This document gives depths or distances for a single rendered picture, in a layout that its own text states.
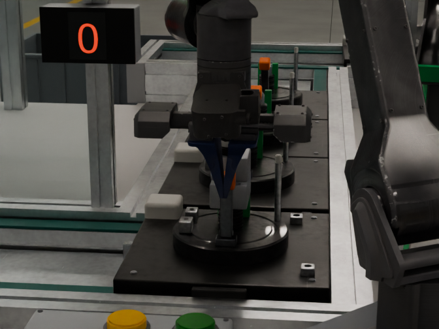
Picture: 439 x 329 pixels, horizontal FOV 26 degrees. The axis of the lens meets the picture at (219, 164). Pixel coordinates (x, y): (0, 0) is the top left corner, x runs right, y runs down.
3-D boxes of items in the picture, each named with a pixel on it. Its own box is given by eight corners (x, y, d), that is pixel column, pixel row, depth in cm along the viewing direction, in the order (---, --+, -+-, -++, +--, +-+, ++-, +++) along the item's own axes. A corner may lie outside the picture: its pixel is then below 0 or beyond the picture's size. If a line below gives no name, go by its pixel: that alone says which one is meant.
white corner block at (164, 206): (178, 234, 124) (178, 205, 123) (144, 232, 124) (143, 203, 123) (183, 221, 128) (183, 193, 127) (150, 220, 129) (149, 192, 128)
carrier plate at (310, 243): (329, 305, 104) (330, 287, 103) (113, 296, 106) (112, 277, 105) (328, 227, 126) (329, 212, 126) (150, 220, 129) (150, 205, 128)
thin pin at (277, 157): (280, 222, 117) (281, 155, 114) (274, 222, 117) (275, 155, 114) (280, 219, 118) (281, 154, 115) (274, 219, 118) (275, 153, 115)
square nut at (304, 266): (314, 277, 106) (315, 269, 106) (300, 276, 106) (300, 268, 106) (315, 271, 107) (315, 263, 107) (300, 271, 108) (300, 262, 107)
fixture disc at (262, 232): (285, 268, 108) (286, 252, 108) (164, 263, 110) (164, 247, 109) (290, 224, 121) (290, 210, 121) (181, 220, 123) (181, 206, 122)
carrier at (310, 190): (328, 223, 128) (332, 133, 124) (152, 217, 130) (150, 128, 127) (328, 170, 151) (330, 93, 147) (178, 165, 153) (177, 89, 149)
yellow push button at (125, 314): (142, 345, 94) (142, 327, 94) (103, 343, 95) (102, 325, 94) (149, 327, 98) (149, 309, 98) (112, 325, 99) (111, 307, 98)
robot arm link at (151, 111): (142, 50, 104) (130, 61, 98) (313, 53, 102) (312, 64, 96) (144, 123, 106) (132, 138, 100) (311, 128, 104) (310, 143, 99)
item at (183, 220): (191, 234, 113) (191, 222, 113) (178, 233, 113) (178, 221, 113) (193, 228, 115) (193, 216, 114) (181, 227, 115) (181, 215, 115)
